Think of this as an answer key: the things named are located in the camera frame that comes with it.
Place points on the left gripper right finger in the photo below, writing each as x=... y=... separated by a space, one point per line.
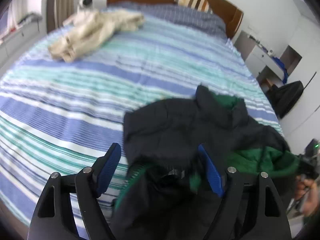
x=265 y=216

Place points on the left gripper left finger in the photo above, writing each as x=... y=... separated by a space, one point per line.
x=68 y=206

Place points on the black puffer jacket green lining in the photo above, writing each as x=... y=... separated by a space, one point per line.
x=166 y=194

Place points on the black clothes on chair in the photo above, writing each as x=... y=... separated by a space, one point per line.
x=284 y=98

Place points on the person's right hand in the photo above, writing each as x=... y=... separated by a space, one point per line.
x=307 y=189

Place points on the wooden stool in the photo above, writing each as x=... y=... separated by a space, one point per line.
x=267 y=83

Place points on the striped blue green bedspread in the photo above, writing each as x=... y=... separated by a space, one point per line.
x=59 y=116

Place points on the blue cloth on desk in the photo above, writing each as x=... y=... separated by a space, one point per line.
x=282 y=67

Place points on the white desk with drawer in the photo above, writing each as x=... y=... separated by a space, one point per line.
x=255 y=58

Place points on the white low window cabinet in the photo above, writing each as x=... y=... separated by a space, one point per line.
x=26 y=30

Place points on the blue checked pillow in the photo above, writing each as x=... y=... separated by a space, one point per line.
x=205 y=22

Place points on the beige garment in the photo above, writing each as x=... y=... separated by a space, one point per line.
x=92 y=28

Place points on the striped brown cushion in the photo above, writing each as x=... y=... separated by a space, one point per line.
x=199 y=5

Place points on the beige curtain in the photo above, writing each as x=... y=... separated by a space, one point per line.
x=57 y=12

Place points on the white round camera device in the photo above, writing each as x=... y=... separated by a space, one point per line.
x=85 y=5

